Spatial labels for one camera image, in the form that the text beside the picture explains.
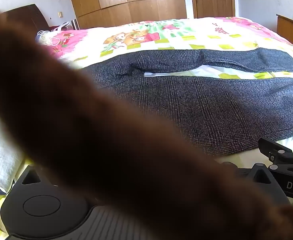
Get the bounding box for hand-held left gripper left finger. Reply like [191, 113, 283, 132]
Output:
[13, 165, 59, 189]

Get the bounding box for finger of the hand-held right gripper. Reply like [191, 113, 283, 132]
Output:
[258, 136, 293, 166]

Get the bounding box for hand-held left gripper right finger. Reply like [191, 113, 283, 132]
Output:
[221, 162, 291, 204]

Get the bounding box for dark grey checked pants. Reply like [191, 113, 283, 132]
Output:
[80, 47, 293, 157]

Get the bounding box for white textured cloth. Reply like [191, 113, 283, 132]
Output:
[0, 115, 26, 195]

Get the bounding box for brown cloth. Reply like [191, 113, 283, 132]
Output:
[0, 5, 293, 240]

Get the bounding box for wooden side cabinet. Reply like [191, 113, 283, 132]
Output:
[276, 14, 293, 53]

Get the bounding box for dark brown headboard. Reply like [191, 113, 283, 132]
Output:
[2, 4, 51, 31]

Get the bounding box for printed bed sheet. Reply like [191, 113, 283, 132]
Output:
[0, 16, 293, 239]

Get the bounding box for wooden wardrobe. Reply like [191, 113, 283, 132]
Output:
[66, 0, 188, 30]

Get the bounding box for white charger cable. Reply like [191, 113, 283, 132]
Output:
[36, 21, 70, 47]

